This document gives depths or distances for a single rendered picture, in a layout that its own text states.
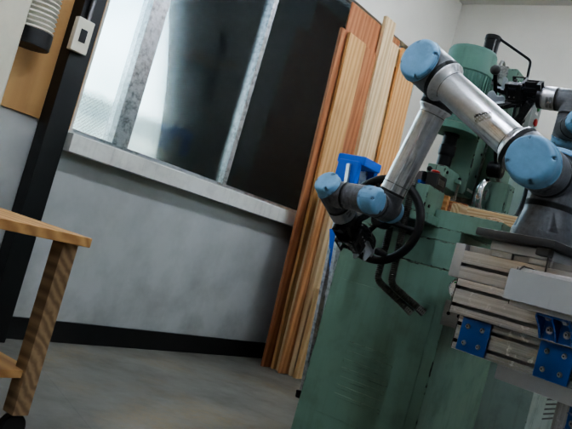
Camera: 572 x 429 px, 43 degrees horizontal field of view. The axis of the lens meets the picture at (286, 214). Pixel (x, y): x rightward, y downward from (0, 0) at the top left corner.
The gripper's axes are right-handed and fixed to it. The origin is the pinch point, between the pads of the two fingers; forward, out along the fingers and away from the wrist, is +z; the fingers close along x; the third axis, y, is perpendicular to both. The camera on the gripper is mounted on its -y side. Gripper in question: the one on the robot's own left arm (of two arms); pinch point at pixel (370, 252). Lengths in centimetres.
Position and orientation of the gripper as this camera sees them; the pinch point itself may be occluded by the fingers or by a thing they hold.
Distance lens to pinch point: 227.2
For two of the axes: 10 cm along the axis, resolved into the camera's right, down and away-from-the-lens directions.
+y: -5.0, 7.5, -4.3
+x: 7.7, 1.5, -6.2
